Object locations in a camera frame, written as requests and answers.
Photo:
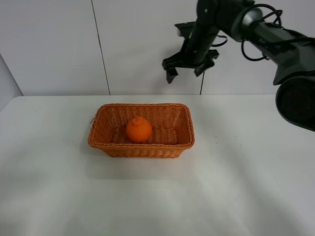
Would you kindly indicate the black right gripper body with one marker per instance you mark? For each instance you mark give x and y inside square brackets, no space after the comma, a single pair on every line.
[198,39]

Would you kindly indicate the orange wicker basket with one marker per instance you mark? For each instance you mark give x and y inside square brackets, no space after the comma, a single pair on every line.
[172,130]

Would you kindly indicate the orange fruit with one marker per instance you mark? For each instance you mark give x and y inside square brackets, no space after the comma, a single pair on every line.
[139,130]

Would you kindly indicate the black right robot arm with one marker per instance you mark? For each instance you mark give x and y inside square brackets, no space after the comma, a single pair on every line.
[243,21]

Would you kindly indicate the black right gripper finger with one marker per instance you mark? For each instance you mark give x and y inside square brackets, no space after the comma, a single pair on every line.
[171,73]
[203,67]

